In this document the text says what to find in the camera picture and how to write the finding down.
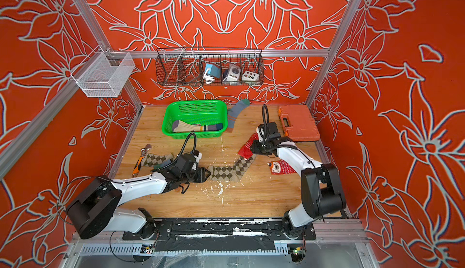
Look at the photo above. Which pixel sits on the white dotted box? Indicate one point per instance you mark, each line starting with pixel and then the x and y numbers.
pixel 250 77

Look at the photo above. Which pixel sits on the green plastic basket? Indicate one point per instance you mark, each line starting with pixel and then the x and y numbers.
pixel 204 112

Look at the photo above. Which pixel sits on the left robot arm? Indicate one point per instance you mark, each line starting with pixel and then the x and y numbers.
pixel 98 208

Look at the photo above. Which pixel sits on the blue white small box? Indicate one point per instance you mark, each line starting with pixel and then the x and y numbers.
pixel 212 71

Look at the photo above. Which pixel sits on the orange tool case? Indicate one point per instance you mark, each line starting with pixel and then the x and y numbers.
pixel 298 123

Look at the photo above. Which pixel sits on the red penguin christmas sock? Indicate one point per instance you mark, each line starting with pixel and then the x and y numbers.
pixel 280 167

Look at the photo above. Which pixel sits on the clear acrylic wall bin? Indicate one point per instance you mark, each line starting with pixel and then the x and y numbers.
pixel 104 75

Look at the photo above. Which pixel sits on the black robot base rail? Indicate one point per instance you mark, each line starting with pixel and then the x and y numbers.
pixel 223 235

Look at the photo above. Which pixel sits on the orange adjustable wrench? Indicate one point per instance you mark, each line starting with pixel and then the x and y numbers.
pixel 138 165

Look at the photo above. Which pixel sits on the black wire wall basket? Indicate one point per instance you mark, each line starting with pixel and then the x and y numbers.
pixel 185 66

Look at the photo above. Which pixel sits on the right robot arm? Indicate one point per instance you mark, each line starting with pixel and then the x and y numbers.
pixel 321 189

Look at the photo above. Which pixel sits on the white power adapter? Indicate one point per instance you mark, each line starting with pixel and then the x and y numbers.
pixel 232 74

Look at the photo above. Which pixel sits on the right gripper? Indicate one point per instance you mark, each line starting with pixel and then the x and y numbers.
pixel 255 148

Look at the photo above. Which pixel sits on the red snowflake christmas sock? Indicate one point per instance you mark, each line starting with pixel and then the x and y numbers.
pixel 245 150

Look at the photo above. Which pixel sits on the brown argyle sock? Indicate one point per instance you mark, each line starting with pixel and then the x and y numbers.
pixel 232 173
pixel 151 160

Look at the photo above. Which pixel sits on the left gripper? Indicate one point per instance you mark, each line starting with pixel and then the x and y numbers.
pixel 201 173

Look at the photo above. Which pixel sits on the cream purple striped sock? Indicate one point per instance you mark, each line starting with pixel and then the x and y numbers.
pixel 179 126

